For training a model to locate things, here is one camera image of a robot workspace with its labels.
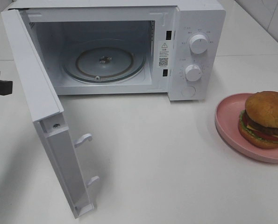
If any white microwave oven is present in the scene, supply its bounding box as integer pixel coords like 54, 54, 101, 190
7, 0, 226, 100

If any white microwave door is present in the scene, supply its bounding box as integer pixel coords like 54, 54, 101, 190
1, 9, 99, 218

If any glass turntable plate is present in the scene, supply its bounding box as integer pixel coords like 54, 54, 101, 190
61, 39, 146, 84

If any pink plate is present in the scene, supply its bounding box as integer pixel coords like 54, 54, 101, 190
215, 93, 278, 163

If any white upper power knob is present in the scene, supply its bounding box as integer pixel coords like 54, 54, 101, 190
189, 34, 209, 54

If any white timer knob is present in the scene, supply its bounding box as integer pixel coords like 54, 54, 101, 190
185, 64, 202, 82

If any burger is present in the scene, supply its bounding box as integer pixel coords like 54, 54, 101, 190
238, 91, 278, 149

